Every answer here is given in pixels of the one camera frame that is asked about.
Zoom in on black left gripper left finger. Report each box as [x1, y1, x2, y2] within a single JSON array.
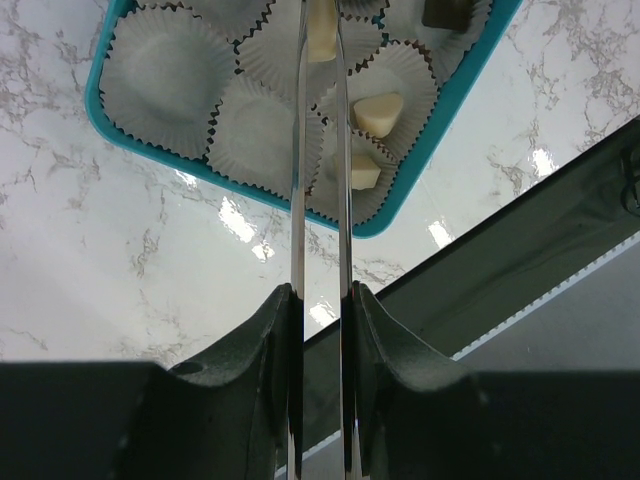
[[1, 284, 294, 479]]

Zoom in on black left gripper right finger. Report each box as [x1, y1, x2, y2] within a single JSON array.
[[352, 282, 639, 479]]

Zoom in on white chocolate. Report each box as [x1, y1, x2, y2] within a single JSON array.
[[351, 154, 381, 191], [353, 92, 404, 138], [307, 0, 338, 63]]

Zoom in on metal tongs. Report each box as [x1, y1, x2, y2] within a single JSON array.
[[289, 1, 363, 479]]

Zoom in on dark chocolate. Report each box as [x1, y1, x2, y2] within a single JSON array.
[[421, 0, 474, 32]]

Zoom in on teal chocolate box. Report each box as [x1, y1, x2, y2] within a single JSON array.
[[83, 0, 525, 240]]

